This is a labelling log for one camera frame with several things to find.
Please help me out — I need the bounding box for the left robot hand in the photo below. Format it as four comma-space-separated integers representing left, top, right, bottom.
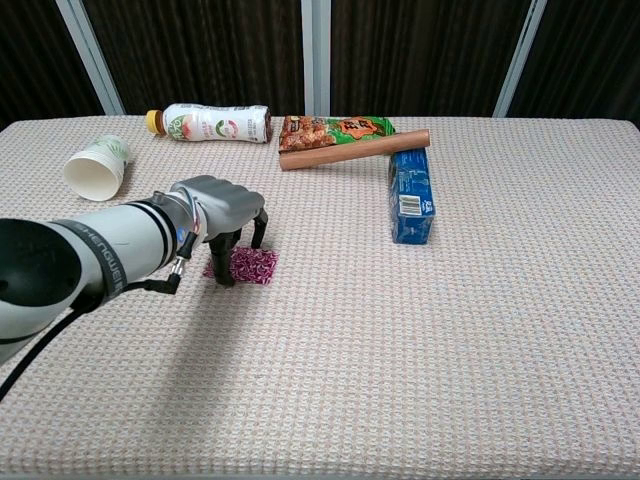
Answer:
168, 174, 270, 289

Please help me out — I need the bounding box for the pink patterned square pouch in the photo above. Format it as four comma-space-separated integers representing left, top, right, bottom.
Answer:
202, 245, 280, 286

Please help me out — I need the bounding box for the white drink bottle yellow cap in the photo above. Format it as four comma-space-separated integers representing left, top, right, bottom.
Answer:
145, 103, 274, 145

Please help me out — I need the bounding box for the white paper cup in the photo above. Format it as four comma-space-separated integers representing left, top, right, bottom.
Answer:
63, 134, 130, 202

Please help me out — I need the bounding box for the brown wooden rod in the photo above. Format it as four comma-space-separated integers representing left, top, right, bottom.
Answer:
278, 128, 432, 173

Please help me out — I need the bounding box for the green orange snack bag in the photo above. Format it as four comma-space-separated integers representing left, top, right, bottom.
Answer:
278, 115, 398, 154

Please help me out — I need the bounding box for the dark corrugated partition panel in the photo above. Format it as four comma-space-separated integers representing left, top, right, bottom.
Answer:
82, 0, 306, 116
0, 0, 104, 131
329, 0, 531, 119
507, 0, 640, 131

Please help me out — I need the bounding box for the blue carton box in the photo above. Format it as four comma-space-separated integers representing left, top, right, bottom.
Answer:
388, 147, 437, 245

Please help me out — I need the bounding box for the pinkish woven tablecloth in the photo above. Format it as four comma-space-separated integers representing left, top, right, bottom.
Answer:
0, 115, 640, 480

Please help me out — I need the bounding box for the white partition post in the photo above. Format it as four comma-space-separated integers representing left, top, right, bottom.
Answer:
300, 0, 332, 116
492, 0, 549, 119
54, 0, 125, 116

